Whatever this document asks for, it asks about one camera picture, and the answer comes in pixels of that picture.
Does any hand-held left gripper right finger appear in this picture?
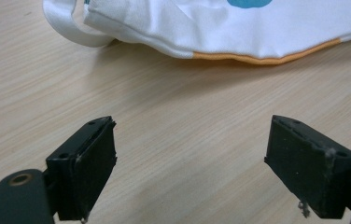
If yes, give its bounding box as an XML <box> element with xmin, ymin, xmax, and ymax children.
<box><xmin>263</xmin><ymin>114</ymin><xmax>351</xmax><ymax>219</ymax></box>

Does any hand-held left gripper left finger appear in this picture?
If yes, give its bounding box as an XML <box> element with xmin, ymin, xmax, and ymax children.
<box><xmin>45</xmin><ymin>116</ymin><xmax>118</xmax><ymax>223</ymax></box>

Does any white printed cloth bag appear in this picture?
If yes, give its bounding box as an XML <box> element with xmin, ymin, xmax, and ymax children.
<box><xmin>42</xmin><ymin>0</ymin><xmax>351</xmax><ymax>66</ymax></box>

